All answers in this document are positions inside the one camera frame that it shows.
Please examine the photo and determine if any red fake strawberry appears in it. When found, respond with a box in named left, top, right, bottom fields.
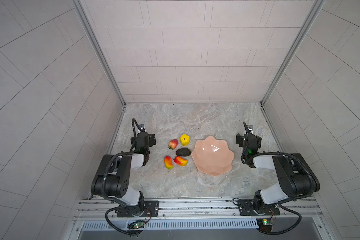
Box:
left=169, top=139, right=178, bottom=150

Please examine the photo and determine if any red yellow fake mango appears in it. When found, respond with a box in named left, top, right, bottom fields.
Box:
left=174, top=156, right=188, bottom=167

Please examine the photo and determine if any yellow fake apple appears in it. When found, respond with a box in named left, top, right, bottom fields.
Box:
left=181, top=134, right=191, bottom=146

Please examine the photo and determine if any dark fake avocado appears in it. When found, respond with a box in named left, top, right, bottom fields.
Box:
left=176, top=148, right=191, bottom=157

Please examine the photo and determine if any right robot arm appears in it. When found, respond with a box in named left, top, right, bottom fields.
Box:
left=236, top=132, right=320, bottom=216

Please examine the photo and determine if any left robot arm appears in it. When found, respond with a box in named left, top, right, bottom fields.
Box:
left=91, top=132, right=156, bottom=218

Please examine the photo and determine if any red yellow fake pear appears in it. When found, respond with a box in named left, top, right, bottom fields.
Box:
left=164, top=156, right=173, bottom=170

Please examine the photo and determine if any pink scalloped fruit bowl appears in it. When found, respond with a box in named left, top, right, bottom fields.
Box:
left=191, top=136, right=235, bottom=177

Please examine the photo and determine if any left green circuit board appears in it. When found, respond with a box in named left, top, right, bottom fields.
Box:
left=128, top=221, right=146, bottom=230

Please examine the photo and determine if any green circuit board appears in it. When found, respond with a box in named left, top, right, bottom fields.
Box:
left=256, top=219, right=274, bottom=233
left=128, top=221, right=146, bottom=230

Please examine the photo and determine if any right green circuit board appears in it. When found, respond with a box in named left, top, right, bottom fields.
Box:
left=256, top=219, right=274, bottom=233

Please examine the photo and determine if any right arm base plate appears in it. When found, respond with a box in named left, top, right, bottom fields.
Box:
left=233, top=199, right=280, bottom=217

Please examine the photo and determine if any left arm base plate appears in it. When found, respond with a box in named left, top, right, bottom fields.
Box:
left=116, top=200, right=159, bottom=218

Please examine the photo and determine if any left black corrugated cable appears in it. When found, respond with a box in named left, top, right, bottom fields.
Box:
left=104, top=205, right=145, bottom=237

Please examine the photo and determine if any aluminium mounting rail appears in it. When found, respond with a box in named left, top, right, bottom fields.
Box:
left=62, top=197, right=334, bottom=240

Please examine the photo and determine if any left aluminium corner post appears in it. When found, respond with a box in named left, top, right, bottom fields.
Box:
left=72, top=0, right=126, bottom=108

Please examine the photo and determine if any aluminium corner post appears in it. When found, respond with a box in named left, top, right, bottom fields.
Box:
left=260, top=0, right=326, bottom=106
left=72, top=0, right=126, bottom=108

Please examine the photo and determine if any right aluminium corner post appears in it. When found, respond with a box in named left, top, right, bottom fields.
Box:
left=260, top=0, right=326, bottom=106

